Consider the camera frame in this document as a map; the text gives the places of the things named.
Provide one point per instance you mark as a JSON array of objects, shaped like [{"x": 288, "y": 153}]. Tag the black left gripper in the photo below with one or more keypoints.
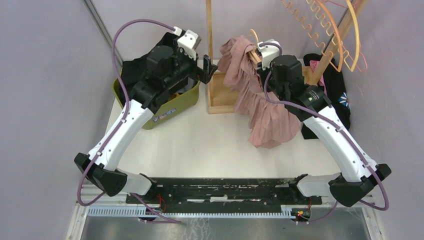
[{"x": 209, "y": 69}]

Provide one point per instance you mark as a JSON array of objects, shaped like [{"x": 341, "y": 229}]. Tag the black skirt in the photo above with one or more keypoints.
[{"x": 132, "y": 70}]

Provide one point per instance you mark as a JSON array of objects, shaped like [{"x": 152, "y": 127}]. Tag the pink pleated skirt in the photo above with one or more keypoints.
[{"x": 271, "y": 124}]

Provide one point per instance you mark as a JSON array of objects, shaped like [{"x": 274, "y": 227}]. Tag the cream hanger of yellow skirt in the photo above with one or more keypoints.
[{"x": 327, "y": 22}]

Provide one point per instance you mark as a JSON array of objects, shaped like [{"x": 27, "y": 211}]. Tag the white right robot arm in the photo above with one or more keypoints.
[{"x": 360, "y": 178}]

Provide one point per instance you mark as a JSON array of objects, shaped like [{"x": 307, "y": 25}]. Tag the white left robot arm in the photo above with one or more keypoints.
[{"x": 100, "y": 165}]

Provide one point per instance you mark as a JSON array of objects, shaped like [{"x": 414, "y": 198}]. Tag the olive green plastic basket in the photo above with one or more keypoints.
[{"x": 179, "y": 106}]

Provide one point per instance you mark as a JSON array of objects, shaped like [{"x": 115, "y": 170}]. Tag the small pink cloth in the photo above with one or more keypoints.
[{"x": 321, "y": 82}]

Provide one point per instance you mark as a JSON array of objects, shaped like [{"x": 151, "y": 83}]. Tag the aluminium corner profile left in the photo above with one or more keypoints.
[{"x": 98, "y": 21}]

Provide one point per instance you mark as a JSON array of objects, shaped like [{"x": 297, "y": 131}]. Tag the aluminium corner profile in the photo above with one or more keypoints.
[
  {"x": 344, "y": 26},
  {"x": 98, "y": 21}
]

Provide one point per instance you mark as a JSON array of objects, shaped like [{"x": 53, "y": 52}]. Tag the black cloth on table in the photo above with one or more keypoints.
[{"x": 336, "y": 92}]

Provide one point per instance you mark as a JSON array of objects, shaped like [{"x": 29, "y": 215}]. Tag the aluminium corner profile right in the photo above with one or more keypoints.
[{"x": 344, "y": 26}]

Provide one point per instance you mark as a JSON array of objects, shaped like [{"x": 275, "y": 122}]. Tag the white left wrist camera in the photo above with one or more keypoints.
[{"x": 187, "y": 42}]

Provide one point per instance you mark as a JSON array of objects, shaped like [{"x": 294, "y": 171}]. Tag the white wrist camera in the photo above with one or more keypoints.
[
  {"x": 268, "y": 50},
  {"x": 187, "y": 42}
]

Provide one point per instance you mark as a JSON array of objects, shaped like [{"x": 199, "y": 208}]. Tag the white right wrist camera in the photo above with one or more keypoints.
[{"x": 268, "y": 50}]

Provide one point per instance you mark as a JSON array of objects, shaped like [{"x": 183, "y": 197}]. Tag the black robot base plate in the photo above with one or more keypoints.
[{"x": 226, "y": 195}]

